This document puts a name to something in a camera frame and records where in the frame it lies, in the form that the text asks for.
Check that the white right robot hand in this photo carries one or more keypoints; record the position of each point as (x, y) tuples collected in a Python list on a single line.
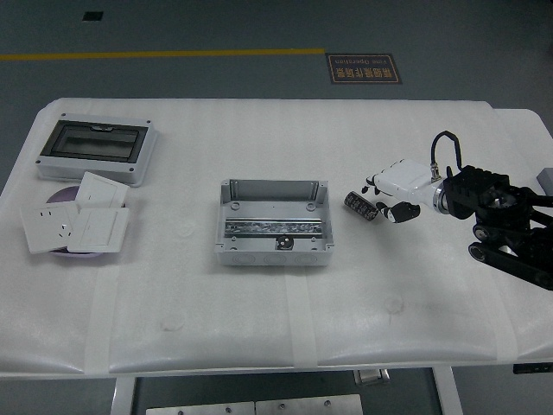
[(406, 181)]

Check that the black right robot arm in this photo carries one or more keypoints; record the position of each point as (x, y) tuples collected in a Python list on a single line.
[(475, 186)]

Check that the open grey junction box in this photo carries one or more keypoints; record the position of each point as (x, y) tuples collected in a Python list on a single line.
[(276, 205)]

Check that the brown floor sign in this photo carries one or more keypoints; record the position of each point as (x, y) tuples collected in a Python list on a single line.
[(364, 69)]

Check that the grey block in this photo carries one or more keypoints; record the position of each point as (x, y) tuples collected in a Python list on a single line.
[(546, 181)]

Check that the white foam table mat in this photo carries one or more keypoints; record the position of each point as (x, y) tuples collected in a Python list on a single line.
[(259, 142)]

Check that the black table control panel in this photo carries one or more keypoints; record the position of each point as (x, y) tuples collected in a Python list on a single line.
[(529, 368)]

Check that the purple round plate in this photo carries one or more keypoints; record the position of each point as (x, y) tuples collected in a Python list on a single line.
[(62, 195)]

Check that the silver metal mounting rail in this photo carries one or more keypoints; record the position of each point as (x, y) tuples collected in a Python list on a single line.
[(259, 227)]

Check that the silver metal bracket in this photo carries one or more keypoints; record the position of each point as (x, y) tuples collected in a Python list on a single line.
[(371, 377)]

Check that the grey metal base plate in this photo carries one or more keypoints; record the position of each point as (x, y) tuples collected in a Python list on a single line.
[(198, 408), (309, 406)]

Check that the white wall switch panel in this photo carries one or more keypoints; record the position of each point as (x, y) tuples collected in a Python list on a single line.
[(97, 229), (101, 190)]

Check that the grey enclosure with clear lid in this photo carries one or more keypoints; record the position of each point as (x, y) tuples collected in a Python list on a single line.
[(95, 144)]

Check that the white table frame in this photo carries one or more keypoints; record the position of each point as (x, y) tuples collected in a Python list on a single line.
[(123, 397)]

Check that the white wall socket panel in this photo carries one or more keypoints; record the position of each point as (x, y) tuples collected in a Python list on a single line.
[(43, 227)]

